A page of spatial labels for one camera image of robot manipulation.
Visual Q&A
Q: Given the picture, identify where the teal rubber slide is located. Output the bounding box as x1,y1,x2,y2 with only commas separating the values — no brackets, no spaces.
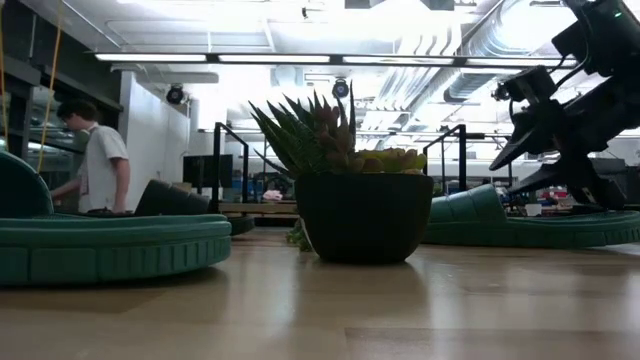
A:
0,149,234,287
422,183,640,250

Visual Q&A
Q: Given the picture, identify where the person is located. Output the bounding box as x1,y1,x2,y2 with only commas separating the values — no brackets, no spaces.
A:
49,98,132,215

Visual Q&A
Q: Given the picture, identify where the potted succulent plant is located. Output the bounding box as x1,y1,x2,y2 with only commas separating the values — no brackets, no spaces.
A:
248,82,435,265

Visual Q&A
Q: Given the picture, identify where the yellow cable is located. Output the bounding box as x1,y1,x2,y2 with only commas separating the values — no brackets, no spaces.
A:
35,0,65,174

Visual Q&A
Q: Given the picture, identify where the black computer monitor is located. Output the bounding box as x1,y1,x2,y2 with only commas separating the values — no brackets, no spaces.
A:
182,153,235,189

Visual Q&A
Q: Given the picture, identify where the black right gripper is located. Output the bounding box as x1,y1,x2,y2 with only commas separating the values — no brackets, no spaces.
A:
488,74,640,211

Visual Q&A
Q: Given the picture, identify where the long ceiling light bar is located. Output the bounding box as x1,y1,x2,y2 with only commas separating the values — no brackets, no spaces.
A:
93,51,579,70

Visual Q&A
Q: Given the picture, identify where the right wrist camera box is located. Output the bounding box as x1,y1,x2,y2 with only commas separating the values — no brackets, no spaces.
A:
492,65,557,104

